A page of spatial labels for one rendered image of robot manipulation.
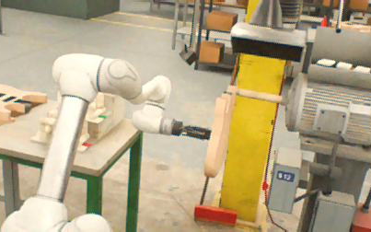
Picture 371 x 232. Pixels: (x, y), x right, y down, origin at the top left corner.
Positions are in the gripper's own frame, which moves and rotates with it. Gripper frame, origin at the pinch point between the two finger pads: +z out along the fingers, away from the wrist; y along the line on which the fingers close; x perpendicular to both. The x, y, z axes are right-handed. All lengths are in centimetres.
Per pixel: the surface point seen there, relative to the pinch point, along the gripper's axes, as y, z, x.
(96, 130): 16, -53, -5
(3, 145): 38, -87, -14
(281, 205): 39, 35, -11
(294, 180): 41, 38, 0
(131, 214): -19, -42, -60
